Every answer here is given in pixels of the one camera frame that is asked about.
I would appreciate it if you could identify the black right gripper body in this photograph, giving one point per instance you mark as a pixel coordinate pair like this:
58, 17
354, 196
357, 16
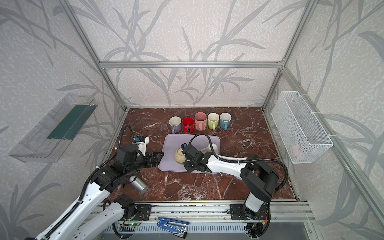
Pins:
188, 157

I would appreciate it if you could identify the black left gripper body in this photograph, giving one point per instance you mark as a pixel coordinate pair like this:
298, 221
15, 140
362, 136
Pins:
151, 159

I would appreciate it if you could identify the white mug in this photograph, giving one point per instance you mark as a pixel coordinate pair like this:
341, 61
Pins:
209, 149

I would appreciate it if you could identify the red mug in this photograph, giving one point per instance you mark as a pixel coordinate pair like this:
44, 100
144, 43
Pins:
188, 124

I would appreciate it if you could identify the purple mug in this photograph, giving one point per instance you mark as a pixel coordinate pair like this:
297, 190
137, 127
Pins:
175, 124

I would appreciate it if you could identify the pink patterned mug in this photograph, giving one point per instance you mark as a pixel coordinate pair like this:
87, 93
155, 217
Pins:
200, 121

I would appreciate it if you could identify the light green mug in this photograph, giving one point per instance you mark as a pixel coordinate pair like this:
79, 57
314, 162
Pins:
213, 120

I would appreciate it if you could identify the blue mug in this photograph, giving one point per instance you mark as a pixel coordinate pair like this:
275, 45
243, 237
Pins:
225, 120

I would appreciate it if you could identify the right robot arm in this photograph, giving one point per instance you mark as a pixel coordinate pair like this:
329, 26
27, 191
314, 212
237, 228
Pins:
263, 177

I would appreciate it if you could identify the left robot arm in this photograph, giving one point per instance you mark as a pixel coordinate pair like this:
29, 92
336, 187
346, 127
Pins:
98, 186

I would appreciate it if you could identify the lavender plastic tray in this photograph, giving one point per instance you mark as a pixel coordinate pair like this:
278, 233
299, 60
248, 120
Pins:
173, 142

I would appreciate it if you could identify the silver metal can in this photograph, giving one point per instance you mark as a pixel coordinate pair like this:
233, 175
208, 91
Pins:
138, 184

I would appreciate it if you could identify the green circuit board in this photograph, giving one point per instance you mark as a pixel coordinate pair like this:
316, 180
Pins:
130, 227

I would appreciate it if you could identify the blue stapler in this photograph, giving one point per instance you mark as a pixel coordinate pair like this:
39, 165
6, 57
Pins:
177, 228

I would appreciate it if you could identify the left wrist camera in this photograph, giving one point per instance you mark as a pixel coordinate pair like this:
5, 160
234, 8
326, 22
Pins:
141, 142

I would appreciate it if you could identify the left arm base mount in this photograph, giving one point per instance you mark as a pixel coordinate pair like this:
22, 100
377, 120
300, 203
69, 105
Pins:
141, 211

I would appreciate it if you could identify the aluminium frame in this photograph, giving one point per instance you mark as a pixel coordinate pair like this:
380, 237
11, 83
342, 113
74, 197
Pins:
362, 183

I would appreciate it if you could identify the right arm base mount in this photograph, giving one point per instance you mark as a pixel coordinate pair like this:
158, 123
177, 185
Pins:
242, 212

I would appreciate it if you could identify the clear plastic wall bin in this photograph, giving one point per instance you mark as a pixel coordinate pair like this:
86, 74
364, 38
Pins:
50, 138

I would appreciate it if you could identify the white wire basket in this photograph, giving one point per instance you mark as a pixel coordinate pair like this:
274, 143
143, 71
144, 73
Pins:
302, 134

